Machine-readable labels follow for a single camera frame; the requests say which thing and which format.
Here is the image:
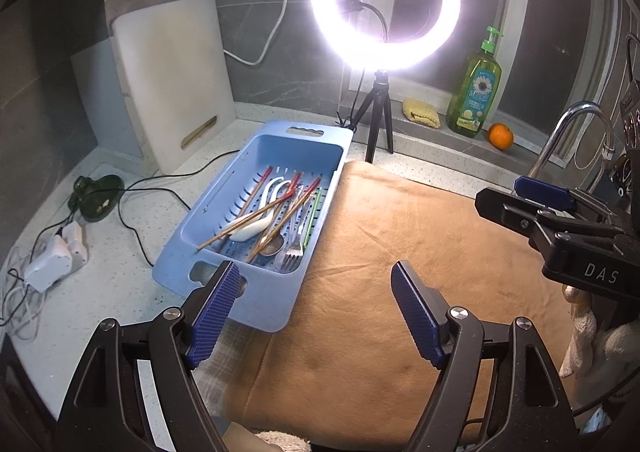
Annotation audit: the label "brown towel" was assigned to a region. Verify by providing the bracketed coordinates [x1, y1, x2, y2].
[215, 159, 576, 448]

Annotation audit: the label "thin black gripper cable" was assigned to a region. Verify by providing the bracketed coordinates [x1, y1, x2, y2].
[625, 34, 640, 83]

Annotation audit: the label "person's right hand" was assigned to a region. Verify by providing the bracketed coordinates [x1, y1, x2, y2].
[559, 282, 640, 433]

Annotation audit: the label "black ring light cable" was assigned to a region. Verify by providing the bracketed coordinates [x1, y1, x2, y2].
[65, 72, 368, 267]

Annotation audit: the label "yellow sponge cloth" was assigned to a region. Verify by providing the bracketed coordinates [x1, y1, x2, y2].
[402, 97, 441, 129]

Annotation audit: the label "window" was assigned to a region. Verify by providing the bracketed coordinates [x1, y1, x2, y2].
[350, 0, 621, 168]

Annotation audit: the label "white cutting board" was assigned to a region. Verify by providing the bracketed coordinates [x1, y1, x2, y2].
[111, 0, 236, 173]

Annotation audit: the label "green chopstick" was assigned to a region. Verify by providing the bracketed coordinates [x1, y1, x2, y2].
[299, 188, 322, 245]

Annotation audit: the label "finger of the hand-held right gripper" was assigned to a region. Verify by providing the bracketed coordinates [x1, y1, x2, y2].
[514, 176, 627, 233]
[474, 186, 640, 290]

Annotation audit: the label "person's left hand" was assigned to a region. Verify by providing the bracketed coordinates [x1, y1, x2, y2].
[225, 424, 312, 452]

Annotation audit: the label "chrome faucet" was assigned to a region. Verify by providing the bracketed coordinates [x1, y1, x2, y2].
[527, 102, 616, 183]

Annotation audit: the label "white power adapters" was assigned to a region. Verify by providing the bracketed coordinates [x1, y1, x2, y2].
[24, 222, 90, 292]

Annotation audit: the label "chrome sprayer with hose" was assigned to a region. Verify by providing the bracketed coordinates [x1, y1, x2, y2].
[587, 122, 617, 193]

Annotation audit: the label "green dish soap bottle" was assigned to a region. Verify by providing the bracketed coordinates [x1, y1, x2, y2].
[445, 26, 502, 135]

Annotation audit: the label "metal spoon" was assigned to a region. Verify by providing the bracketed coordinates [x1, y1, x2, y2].
[260, 212, 288, 257]

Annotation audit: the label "blue plastic drain basket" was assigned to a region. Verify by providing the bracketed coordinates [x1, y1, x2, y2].
[151, 119, 357, 334]

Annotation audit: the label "black gooseneck phone holder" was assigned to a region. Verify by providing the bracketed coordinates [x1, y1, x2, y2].
[345, 0, 391, 73]

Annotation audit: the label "orange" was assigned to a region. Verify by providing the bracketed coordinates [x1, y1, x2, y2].
[487, 123, 514, 151]

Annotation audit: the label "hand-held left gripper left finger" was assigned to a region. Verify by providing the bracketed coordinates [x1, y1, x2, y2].
[57, 261, 242, 452]

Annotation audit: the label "green glass ashtray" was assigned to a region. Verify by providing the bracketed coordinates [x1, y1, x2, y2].
[67, 175, 125, 222]

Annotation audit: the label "metal fork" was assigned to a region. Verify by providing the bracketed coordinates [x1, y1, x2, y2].
[274, 202, 307, 274]

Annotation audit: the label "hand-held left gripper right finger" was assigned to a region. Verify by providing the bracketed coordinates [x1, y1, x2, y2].
[390, 259, 581, 452]

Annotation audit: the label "grey checked cloth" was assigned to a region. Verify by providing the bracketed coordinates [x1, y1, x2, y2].
[202, 317, 273, 418]

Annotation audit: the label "white cable bundle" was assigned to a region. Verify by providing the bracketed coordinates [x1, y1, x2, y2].
[0, 232, 51, 339]

